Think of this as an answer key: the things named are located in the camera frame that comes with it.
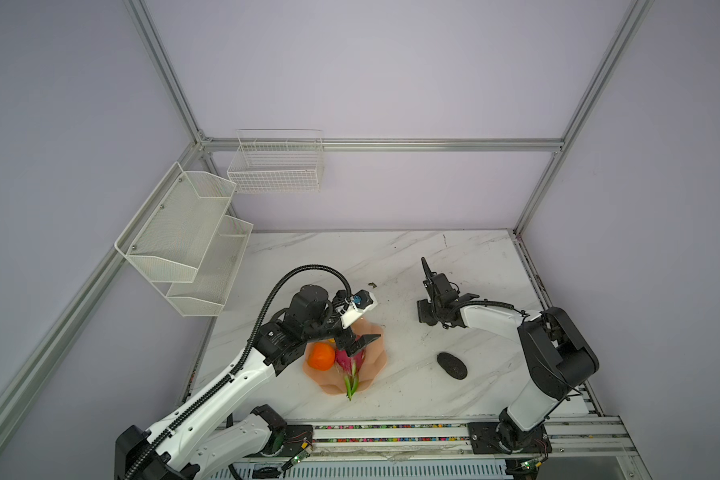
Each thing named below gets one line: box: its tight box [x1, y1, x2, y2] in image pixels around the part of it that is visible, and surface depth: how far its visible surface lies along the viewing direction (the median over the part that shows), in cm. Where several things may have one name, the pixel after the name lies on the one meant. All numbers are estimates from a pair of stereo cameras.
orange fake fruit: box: [308, 342, 335, 371], surface depth 82 cm
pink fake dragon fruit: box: [335, 349, 366, 401], surface depth 80 cm
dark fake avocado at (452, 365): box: [437, 352, 468, 380], surface depth 84 cm
